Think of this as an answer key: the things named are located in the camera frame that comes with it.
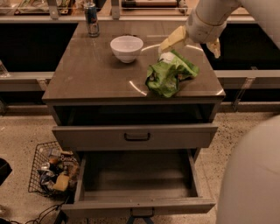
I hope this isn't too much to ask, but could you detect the yellow packet in basket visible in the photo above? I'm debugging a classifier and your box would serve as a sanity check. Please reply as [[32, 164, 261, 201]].
[[53, 174, 69, 192]]

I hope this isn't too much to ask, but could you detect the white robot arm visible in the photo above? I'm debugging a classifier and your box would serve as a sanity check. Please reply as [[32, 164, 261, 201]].
[[159, 0, 280, 224]]

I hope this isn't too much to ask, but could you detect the open lower grey drawer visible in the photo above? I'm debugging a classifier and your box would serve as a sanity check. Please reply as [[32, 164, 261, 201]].
[[62, 150, 215, 219]]

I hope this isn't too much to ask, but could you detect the white ceramic bowl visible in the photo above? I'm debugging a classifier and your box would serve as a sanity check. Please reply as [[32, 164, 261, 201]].
[[110, 35, 144, 63]]

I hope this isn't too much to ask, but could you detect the grey drawer cabinet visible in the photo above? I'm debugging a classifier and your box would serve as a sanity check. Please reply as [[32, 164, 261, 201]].
[[41, 20, 226, 152]]

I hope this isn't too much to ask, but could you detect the upper grey drawer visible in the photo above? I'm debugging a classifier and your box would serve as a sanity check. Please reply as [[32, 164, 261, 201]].
[[52, 123, 218, 151]]

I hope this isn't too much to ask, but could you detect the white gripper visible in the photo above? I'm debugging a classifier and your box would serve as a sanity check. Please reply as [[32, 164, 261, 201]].
[[158, 9, 227, 59]]

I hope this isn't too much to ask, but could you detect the green jalapeno chip bag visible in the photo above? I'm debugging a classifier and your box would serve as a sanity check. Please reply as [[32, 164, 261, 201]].
[[145, 50, 200, 98]]

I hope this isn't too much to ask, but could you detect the black wire basket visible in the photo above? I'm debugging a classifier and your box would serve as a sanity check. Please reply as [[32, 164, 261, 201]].
[[28, 142, 80, 197]]

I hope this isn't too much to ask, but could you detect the metal rail bracket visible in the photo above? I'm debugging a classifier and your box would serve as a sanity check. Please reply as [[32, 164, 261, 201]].
[[231, 77, 255, 112]]

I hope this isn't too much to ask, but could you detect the blue energy drink can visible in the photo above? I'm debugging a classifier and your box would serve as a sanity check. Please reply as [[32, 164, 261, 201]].
[[84, 1, 99, 37]]

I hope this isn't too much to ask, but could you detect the black cable on floor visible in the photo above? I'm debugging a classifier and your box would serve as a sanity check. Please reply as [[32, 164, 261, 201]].
[[0, 202, 68, 224]]

